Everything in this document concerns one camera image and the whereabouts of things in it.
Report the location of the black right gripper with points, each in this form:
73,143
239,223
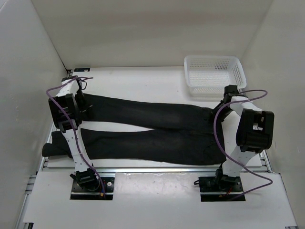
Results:
213,111

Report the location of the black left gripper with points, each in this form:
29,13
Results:
85,108

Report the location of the black trousers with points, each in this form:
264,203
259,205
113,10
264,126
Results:
174,133

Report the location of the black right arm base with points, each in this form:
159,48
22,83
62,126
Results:
220,188

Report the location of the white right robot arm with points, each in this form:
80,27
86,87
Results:
254,133

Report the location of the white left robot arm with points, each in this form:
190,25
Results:
67,103

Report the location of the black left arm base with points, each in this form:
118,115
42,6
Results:
95,192

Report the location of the white perforated plastic basket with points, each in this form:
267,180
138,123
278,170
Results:
208,75

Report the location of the white front cover board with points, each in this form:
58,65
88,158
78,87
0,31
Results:
154,201

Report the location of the black corner bracket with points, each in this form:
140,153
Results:
81,69

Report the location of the aluminium front rail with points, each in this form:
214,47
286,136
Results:
157,169

